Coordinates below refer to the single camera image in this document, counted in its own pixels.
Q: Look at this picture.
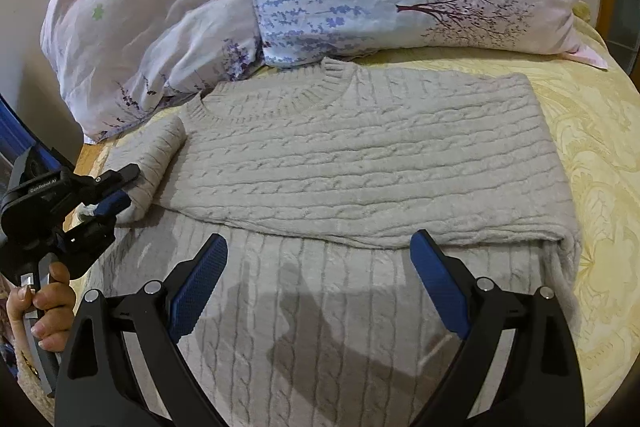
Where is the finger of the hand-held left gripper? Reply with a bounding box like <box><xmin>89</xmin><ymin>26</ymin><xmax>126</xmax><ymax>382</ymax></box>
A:
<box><xmin>64</xmin><ymin>213</ymin><xmax>117</xmax><ymax>259</ymax></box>
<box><xmin>70</xmin><ymin>163</ymin><xmax>142</xmax><ymax>218</ymax></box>

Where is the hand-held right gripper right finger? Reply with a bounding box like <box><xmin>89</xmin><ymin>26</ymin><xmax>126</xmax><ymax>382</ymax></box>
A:
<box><xmin>409</xmin><ymin>229</ymin><xmax>586</xmax><ymax>427</ymax></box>

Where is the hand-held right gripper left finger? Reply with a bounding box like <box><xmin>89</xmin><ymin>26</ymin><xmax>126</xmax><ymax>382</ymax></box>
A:
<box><xmin>54</xmin><ymin>233</ymin><xmax>236</xmax><ymax>427</ymax></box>

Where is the beige cable knit sweater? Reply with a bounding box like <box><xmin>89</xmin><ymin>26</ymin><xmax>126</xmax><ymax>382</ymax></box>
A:
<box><xmin>87</xmin><ymin>57</ymin><xmax>583</xmax><ymax>427</ymax></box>

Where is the person's left hand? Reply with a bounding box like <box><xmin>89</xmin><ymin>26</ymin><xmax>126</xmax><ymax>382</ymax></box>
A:
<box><xmin>6</xmin><ymin>261</ymin><xmax>77</xmax><ymax>354</ymax></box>

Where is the blue strip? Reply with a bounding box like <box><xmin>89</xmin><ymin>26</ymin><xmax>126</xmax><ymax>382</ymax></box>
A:
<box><xmin>0</xmin><ymin>99</ymin><xmax>68</xmax><ymax>170</ymax></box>

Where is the pink floral pillow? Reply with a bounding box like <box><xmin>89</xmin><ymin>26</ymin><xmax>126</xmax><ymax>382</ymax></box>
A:
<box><xmin>40</xmin><ymin>0</ymin><xmax>266</xmax><ymax>145</ymax></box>

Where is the yellow patterned bed sheet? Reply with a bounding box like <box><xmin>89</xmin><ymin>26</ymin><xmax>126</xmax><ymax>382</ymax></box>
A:
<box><xmin>75</xmin><ymin>2</ymin><xmax>640</xmax><ymax>427</ymax></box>

